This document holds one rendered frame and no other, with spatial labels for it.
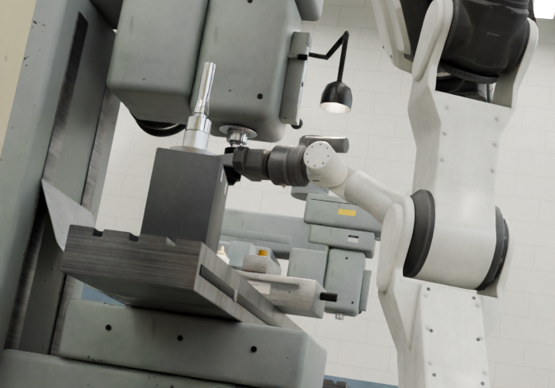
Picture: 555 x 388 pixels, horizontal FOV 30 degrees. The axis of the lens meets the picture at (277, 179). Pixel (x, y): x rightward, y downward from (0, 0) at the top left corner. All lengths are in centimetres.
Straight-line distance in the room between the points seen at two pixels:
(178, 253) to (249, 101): 63
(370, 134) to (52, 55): 700
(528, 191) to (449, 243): 735
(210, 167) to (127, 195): 752
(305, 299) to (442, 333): 82
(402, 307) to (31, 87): 100
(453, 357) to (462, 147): 34
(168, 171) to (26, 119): 45
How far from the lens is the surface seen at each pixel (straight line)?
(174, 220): 186
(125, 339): 211
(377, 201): 209
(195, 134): 194
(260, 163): 222
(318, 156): 215
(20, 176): 219
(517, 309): 877
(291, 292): 238
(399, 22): 192
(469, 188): 167
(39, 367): 217
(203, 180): 187
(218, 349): 206
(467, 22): 171
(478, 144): 170
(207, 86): 198
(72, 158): 240
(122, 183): 944
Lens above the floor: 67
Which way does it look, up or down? 14 degrees up
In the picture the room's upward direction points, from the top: 9 degrees clockwise
